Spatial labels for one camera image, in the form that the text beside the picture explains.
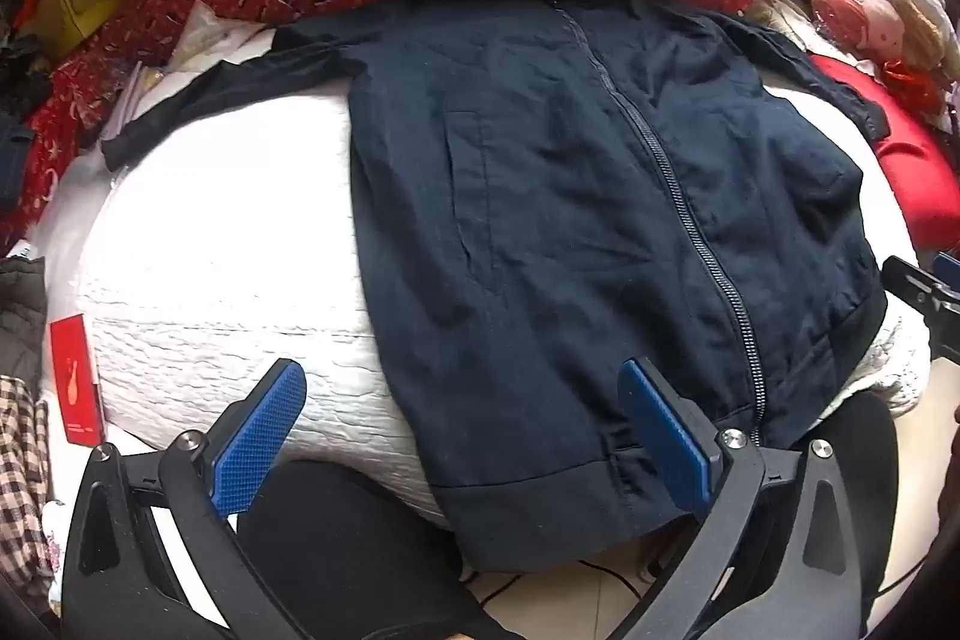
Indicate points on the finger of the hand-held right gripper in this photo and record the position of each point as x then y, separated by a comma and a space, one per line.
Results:
919, 291

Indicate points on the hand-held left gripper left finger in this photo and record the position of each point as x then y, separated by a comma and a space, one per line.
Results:
259, 437

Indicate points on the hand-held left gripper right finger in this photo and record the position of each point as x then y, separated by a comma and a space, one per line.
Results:
667, 437

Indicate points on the navy zip jacket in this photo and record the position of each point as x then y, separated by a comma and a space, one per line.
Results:
525, 197

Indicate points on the red pillow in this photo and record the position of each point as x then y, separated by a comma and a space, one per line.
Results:
915, 175

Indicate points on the person's black pants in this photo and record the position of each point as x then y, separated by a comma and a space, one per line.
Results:
337, 535

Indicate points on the white quilted bedspread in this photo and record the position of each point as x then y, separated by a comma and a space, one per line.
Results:
225, 250

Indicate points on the red envelope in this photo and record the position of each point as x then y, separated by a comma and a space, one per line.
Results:
75, 377

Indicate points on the plaid cloth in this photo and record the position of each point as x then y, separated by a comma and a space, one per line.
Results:
19, 460

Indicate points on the dark grey quilted garment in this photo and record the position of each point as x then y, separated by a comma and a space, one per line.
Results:
19, 317

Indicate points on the blond hair doll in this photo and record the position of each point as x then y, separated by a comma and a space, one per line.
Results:
877, 21

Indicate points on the dark denim cloth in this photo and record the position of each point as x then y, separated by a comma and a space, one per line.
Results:
11, 160

